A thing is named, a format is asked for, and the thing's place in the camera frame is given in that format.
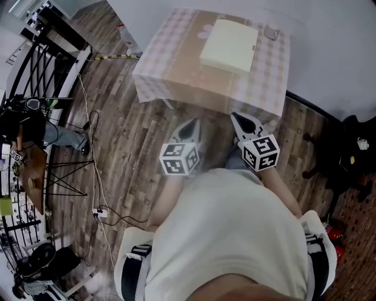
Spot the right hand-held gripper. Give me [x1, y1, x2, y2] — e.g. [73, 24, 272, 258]
[230, 112, 281, 172]

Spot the yellow black striped cable cover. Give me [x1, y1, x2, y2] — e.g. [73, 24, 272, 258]
[93, 53, 141, 62]

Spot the black shoulder strap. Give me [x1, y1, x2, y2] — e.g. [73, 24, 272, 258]
[120, 243, 153, 301]
[304, 232, 330, 297]

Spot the person's white shirt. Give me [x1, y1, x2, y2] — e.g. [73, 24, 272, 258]
[113, 168, 338, 301]

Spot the black cable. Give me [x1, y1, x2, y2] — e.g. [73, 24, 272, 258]
[85, 110, 149, 227]

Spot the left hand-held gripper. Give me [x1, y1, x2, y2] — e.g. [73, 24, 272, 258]
[159, 118, 204, 179]

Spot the person's right forearm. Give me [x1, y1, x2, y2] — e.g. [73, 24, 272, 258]
[257, 168, 304, 220]

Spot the pink checkered tablecloth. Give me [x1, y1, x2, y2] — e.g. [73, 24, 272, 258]
[132, 8, 292, 119]

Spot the white cable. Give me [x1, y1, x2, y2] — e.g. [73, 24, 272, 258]
[76, 58, 116, 270]

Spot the black metal railing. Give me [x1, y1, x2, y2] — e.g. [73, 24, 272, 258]
[5, 28, 92, 102]

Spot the small grey pink pouch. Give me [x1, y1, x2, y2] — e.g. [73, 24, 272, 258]
[263, 24, 280, 41]

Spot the black bag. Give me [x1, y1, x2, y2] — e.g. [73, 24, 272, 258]
[16, 242, 82, 285]

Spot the wooden side table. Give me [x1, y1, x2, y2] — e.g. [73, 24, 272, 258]
[16, 143, 88, 216]

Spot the green box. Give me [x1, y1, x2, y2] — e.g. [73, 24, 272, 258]
[0, 197, 14, 218]

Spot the person's jeans leg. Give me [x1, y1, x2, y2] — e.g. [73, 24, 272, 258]
[224, 145, 252, 172]

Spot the black office chair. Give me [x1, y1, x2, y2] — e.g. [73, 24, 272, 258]
[301, 114, 376, 213]

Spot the pale yellow box item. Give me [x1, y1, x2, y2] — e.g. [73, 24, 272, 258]
[199, 18, 260, 74]

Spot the person's left forearm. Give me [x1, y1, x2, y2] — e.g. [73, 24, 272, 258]
[146, 175, 189, 233]

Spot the red fire extinguisher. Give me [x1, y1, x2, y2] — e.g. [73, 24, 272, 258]
[322, 222, 347, 267]

